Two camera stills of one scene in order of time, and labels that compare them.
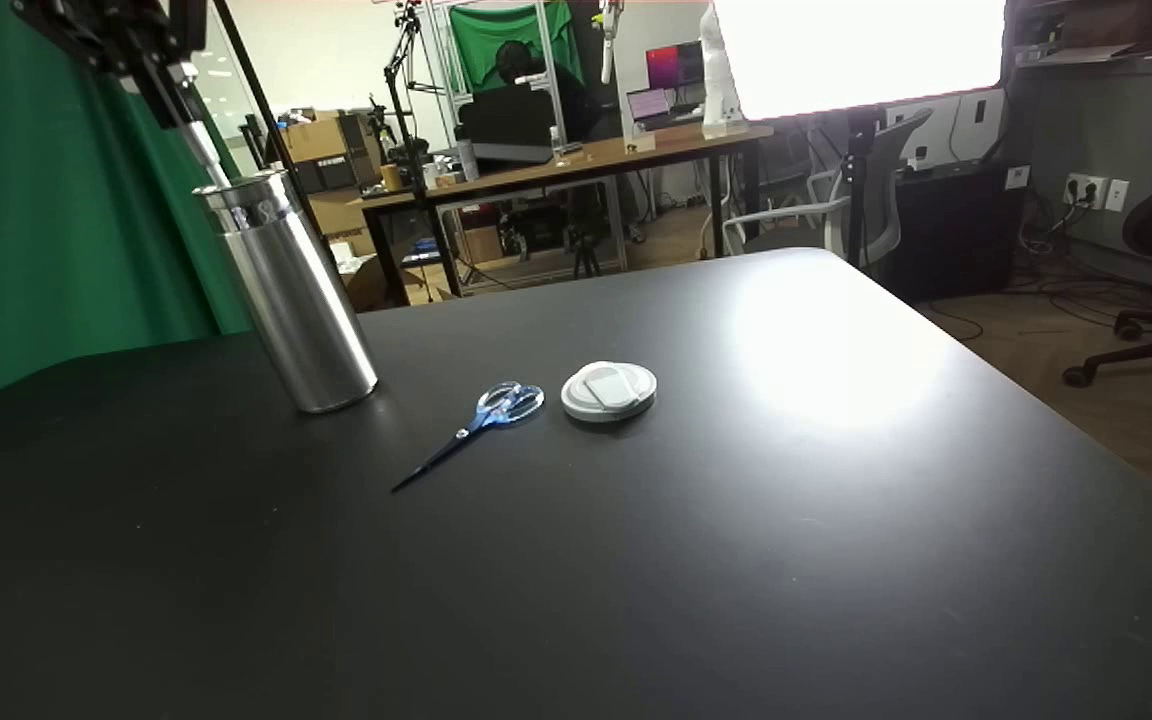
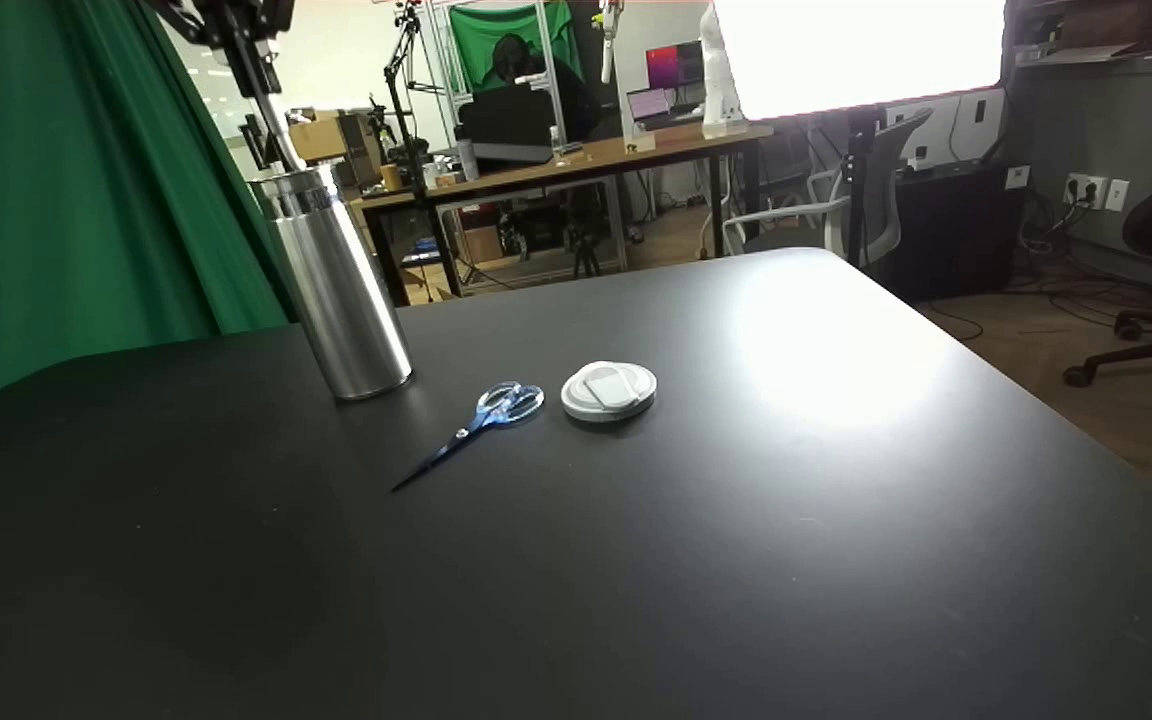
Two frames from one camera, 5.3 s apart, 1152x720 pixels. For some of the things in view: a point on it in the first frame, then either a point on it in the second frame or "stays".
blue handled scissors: x=492 y=406 stays
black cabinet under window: x=953 y=230 stays
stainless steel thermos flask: x=295 y=292 to x=352 y=316
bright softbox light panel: x=813 y=57 stays
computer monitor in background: x=679 y=71 stays
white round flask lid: x=611 y=390 stays
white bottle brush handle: x=198 y=130 to x=286 y=133
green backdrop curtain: x=68 y=214 stays
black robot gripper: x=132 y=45 to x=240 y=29
